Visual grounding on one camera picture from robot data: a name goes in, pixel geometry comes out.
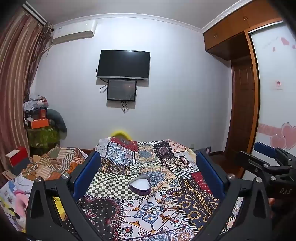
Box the white heart-print wardrobe door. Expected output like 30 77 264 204
251 21 296 152

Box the yellow object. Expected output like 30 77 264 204
110 130 131 140

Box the red box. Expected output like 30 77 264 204
6 146 30 168

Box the pile of clutter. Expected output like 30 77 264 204
23 94 50 121

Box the purple heart-shaped tin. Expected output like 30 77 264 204
129 175 152 196

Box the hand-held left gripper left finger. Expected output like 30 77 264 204
25 151 104 241

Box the brown wooden door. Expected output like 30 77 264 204
225 58 259 178

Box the white air conditioner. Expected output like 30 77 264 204
51 20 96 44

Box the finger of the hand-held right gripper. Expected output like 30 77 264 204
235 151 274 174
253 142 296 161

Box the orange striped cloth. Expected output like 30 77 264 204
22 146 89 181

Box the orange box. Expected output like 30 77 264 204
31 119 50 129

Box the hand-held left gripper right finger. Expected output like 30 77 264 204
194 151 273 241

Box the patchwork patterned blanket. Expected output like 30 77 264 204
53 136 246 241

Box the brown braided bracelet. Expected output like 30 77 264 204
159 200 180 223

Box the small black wall monitor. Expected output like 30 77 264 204
107 79 137 102

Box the cartoon printed sheet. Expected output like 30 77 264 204
0 178 33 232

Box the black wall television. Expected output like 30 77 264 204
97 49 151 81

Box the wooden overhead cabinet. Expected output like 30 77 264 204
203 9 284 61

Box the brown striped curtain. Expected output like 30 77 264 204
0 9 55 183

